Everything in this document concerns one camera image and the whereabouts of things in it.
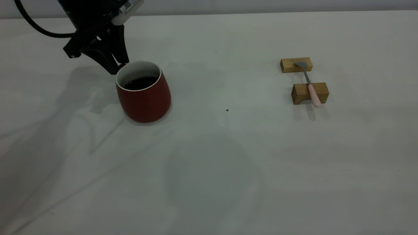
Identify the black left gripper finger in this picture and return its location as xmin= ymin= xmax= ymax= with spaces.
xmin=109 ymin=25 xmax=130 ymax=65
xmin=81 ymin=42 xmax=120 ymax=75

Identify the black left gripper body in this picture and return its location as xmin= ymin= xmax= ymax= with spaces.
xmin=58 ymin=0 xmax=125 ymax=59

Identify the red mug white inside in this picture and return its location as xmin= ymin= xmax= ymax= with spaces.
xmin=116 ymin=61 xmax=171 ymax=123

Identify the pink handled metal spoon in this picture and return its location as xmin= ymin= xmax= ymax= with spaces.
xmin=295 ymin=61 xmax=322 ymax=108

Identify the dark coffee liquid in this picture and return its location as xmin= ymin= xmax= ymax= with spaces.
xmin=123 ymin=76 xmax=159 ymax=91

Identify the flat rectangular wooden block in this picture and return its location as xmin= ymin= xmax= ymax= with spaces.
xmin=280 ymin=57 xmax=313 ymax=73

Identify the arched wooden block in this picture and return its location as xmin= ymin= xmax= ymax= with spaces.
xmin=291 ymin=82 xmax=330 ymax=105

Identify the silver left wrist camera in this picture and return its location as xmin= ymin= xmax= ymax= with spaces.
xmin=111 ymin=0 xmax=144 ymax=26

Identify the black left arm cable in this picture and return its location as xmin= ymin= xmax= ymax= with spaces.
xmin=14 ymin=0 xmax=77 ymax=39

